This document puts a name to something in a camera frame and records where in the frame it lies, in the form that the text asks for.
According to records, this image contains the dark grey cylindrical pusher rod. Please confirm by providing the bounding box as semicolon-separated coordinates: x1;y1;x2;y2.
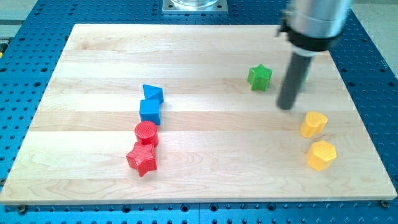
277;53;312;110

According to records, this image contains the yellow heart block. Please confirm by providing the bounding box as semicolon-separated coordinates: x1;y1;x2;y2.
300;111;328;138

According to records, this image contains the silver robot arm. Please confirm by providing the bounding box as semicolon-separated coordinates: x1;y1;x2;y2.
277;0;353;110

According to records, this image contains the green star block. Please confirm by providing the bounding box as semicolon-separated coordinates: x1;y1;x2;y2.
247;64;273;91

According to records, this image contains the red star block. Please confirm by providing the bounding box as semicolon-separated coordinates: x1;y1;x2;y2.
126;142;157;177

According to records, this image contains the green block behind rod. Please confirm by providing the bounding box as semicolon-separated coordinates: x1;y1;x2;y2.
300;70;309;91

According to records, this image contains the yellow hexagon block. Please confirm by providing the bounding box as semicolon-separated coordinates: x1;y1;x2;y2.
307;140;337;171

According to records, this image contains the blue triangle block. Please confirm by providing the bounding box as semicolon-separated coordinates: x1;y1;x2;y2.
143;84;164;104

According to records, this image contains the blue cube block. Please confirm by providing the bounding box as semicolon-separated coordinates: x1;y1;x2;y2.
139;99;161;125

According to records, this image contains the red cylinder block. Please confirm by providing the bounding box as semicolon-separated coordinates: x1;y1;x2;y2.
134;121;159;147

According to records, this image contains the light wooden board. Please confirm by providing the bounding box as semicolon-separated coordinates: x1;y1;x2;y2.
1;24;397;205

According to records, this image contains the blue perforated table plate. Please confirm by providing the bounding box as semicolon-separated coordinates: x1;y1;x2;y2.
1;1;397;223

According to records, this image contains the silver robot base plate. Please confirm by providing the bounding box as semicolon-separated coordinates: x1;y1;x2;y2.
162;0;228;14

